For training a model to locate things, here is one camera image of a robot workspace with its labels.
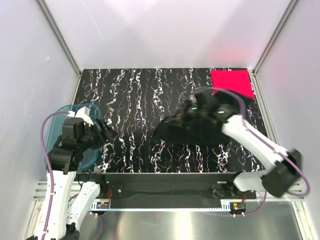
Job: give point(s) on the black t shirt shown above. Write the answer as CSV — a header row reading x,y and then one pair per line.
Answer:
x,y
198,131

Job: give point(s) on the folded red t shirt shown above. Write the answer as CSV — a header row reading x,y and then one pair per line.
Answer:
x,y
237,81

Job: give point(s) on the aluminium frame rail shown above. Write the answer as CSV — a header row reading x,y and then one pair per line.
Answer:
x,y
125,190

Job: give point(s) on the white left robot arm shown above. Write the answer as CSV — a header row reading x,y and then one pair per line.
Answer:
x,y
58,220

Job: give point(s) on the blue transparent plastic bin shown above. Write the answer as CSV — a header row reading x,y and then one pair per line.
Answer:
x,y
65,147

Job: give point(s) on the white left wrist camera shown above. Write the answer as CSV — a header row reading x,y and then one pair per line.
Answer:
x,y
83,113

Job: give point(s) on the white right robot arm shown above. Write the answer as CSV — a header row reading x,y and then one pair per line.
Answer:
x,y
282,167

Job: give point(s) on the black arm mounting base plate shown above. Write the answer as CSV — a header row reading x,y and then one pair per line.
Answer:
x,y
171,177

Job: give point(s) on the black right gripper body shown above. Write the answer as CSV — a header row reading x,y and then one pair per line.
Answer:
x,y
192,113

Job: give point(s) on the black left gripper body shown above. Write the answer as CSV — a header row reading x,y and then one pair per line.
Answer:
x,y
92,138

